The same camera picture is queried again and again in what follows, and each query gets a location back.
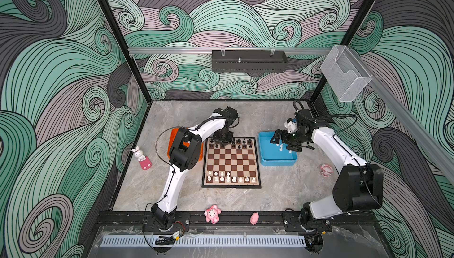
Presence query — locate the aluminium back wall rail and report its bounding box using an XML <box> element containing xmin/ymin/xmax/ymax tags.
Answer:
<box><xmin>128</xmin><ymin>47</ymin><xmax>331</xmax><ymax>56</ymax></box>

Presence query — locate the pink white round figurine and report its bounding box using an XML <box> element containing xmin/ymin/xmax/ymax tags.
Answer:
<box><xmin>320</xmin><ymin>164</ymin><xmax>333</xmax><ymax>178</ymax></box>

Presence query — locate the white rabbit pink base figurine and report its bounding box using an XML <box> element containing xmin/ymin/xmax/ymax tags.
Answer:
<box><xmin>131</xmin><ymin>146</ymin><xmax>153</xmax><ymax>170</ymax></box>

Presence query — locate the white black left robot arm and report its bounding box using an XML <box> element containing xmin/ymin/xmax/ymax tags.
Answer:
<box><xmin>151</xmin><ymin>106</ymin><xmax>239</xmax><ymax>230</ymax></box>

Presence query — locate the blue plastic tray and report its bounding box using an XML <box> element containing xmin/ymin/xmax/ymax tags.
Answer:
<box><xmin>258</xmin><ymin>132</ymin><xmax>297</xmax><ymax>167</ymax></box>

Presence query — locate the aluminium wall rail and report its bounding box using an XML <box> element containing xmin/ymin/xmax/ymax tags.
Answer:
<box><xmin>128</xmin><ymin>47</ymin><xmax>331</xmax><ymax>56</ymax></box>
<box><xmin>352</xmin><ymin>50</ymin><xmax>454</xmax><ymax>182</ymax></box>

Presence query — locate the black perforated wall shelf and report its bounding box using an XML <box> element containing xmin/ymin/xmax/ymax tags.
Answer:
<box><xmin>211</xmin><ymin>51</ymin><xmax>288</xmax><ymax>74</ymax></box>

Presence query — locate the black front mounting rail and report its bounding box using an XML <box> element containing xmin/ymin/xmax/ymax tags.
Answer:
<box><xmin>95</xmin><ymin>210</ymin><xmax>377</xmax><ymax>233</ymax></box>

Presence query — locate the orange plastic tray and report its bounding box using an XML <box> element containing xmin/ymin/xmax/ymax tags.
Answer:
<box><xmin>167</xmin><ymin>128</ymin><xmax>204</xmax><ymax>161</ymax></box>

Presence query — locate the small pink pig figurine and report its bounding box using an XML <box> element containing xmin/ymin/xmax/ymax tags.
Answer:
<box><xmin>249</xmin><ymin>212</ymin><xmax>260</xmax><ymax>225</ymax></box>

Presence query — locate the clear acrylic wall box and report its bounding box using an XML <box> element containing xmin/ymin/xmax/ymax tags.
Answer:
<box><xmin>320</xmin><ymin>45</ymin><xmax>372</xmax><ymax>103</ymax></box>

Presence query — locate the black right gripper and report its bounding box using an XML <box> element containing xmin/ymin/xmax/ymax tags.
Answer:
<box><xmin>270</xmin><ymin>129</ymin><xmax>310</xmax><ymax>151</ymax></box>

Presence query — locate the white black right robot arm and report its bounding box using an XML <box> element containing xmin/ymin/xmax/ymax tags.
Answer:
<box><xmin>270</xmin><ymin>110</ymin><xmax>384</xmax><ymax>225</ymax></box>

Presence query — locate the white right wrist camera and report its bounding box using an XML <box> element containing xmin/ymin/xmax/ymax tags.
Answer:
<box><xmin>284</xmin><ymin>118</ymin><xmax>298</xmax><ymax>134</ymax></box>

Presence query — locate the aluminium right wall rail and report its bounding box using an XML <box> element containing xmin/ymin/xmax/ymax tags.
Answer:
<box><xmin>352</xmin><ymin>50</ymin><xmax>454</xmax><ymax>182</ymax></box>

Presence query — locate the brown cream chessboard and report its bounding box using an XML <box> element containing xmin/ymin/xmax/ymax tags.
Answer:
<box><xmin>202</xmin><ymin>137</ymin><xmax>262</xmax><ymax>189</ymax></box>

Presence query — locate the pink pig plush toy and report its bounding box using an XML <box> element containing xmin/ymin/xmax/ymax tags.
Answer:
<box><xmin>204</xmin><ymin>205</ymin><xmax>222</xmax><ymax>224</ymax></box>

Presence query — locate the white slotted cable duct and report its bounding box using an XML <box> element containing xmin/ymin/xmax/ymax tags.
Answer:
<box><xmin>99</xmin><ymin>234</ymin><xmax>306</xmax><ymax>248</ymax></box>

